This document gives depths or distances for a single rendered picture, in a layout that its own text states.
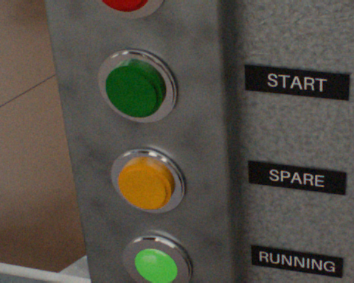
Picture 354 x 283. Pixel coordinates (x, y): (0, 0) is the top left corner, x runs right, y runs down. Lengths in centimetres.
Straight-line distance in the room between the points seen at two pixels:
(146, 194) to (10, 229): 236
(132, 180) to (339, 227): 10
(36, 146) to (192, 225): 268
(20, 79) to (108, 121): 309
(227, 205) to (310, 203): 4
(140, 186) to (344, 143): 10
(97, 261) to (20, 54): 321
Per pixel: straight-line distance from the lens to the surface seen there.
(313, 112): 42
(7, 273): 80
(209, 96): 41
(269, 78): 42
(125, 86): 41
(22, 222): 281
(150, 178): 44
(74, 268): 126
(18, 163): 306
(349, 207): 45
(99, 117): 44
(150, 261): 47
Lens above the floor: 168
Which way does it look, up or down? 35 degrees down
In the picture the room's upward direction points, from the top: 3 degrees counter-clockwise
